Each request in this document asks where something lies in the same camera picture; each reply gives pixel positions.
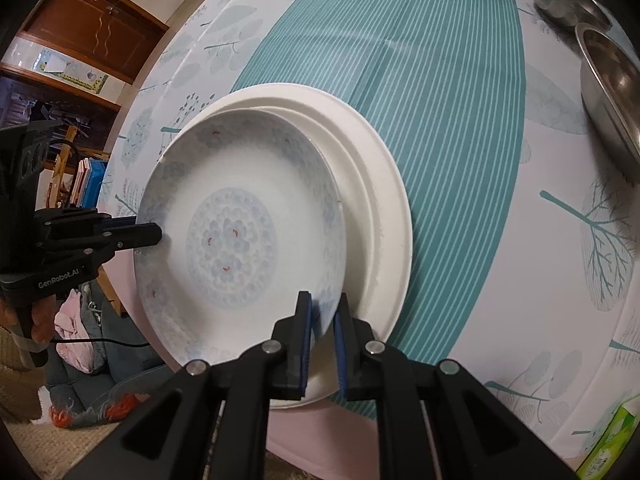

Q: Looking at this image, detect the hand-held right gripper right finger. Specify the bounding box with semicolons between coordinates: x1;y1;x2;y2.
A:
332;294;581;480

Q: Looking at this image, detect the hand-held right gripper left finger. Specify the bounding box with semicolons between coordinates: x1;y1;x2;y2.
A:
62;290;314;480

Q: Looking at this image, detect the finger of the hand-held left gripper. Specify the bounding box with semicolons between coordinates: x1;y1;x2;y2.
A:
102;222;163;255

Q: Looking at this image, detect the blue floral porcelain plate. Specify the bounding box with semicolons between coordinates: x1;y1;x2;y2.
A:
134;110;349;368

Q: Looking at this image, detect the person's left hand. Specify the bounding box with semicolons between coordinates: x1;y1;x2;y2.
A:
27;294;57;345

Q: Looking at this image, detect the stack of books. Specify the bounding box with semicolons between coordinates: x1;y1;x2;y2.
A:
65;157;110;209

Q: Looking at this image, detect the pink cloth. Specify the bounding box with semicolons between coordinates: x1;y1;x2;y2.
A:
54;291;97;374

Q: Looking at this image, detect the white plate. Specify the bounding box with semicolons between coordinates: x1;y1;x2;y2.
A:
210;85;413;408

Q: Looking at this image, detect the blue grey cloth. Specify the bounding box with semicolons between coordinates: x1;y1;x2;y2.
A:
44;282;177;429

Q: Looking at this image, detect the brown wooden cabinet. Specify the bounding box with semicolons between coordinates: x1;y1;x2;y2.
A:
22;0;169;86

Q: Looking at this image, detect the teal striped leaf tablecloth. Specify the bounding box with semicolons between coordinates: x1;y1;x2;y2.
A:
97;0;640;476

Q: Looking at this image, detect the green tissue packet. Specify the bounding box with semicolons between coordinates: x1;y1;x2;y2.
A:
575;392;640;480

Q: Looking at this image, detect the black cable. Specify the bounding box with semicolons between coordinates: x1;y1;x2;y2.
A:
49;337;152;350

